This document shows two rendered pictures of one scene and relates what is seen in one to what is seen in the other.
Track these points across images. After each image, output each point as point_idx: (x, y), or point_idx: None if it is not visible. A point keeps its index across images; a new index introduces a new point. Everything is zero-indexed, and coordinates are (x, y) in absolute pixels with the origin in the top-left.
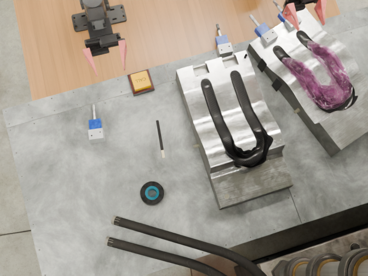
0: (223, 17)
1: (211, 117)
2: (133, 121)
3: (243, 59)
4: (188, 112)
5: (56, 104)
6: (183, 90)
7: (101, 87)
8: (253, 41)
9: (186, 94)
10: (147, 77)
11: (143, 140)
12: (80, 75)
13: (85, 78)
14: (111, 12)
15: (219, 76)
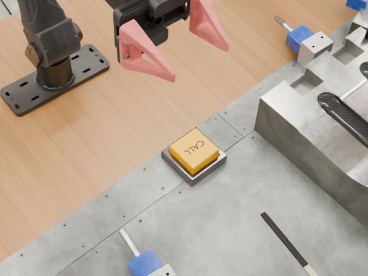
0: (275, 10)
1: None
2: (217, 233)
3: (367, 40)
4: (318, 171)
5: (37, 263)
6: (295, 125)
7: (117, 195)
8: (357, 17)
9: (305, 131)
10: (205, 138)
11: (257, 262)
12: (64, 189)
13: (76, 191)
14: (75, 62)
15: (345, 80)
